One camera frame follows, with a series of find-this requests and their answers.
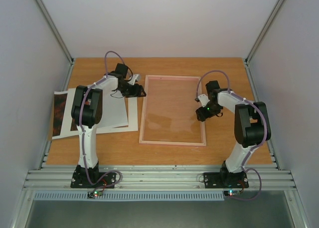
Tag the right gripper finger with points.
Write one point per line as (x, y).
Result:
(202, 119)
(199, 113)

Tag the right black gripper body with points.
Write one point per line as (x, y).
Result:
(203, 114)

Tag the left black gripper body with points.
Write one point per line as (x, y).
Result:
(128, 91)

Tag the red forest photo print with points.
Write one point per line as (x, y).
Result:
(63, 124)

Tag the pink picture frame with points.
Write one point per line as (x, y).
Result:
(143, 128)

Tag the white mat board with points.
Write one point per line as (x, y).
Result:
(133, 113)

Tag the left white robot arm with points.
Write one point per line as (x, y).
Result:
(87, 111)

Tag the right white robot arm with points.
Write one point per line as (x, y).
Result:
(251, 131)

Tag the right controller board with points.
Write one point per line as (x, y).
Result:
(231, 193)

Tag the controller board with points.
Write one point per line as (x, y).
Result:
(231, 193)
(94, 194)

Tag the left controller board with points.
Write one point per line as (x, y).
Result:
(94, 194)

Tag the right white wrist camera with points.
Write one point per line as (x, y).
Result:
(203, 99)

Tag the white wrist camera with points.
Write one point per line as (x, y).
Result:
(203, 99)
(134, 79)

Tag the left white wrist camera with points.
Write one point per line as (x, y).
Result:
(134, 79)

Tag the right aluminium corner post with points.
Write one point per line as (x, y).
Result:
(269, 21)

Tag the aluminium corner post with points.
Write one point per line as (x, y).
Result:
(54, 29)
(269, 21)

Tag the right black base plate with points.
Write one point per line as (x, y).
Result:
(213, 180)

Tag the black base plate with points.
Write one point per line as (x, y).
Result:
(79, 179)
(213, 180)

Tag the grey slotted cable duct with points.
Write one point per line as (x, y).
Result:
(130, 196)

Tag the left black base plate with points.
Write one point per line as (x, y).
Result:
(79, 179)

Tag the aluminium rail base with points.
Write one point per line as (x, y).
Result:
(160, 178)

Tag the left aluminium corner post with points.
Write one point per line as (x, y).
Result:
(54, 29)

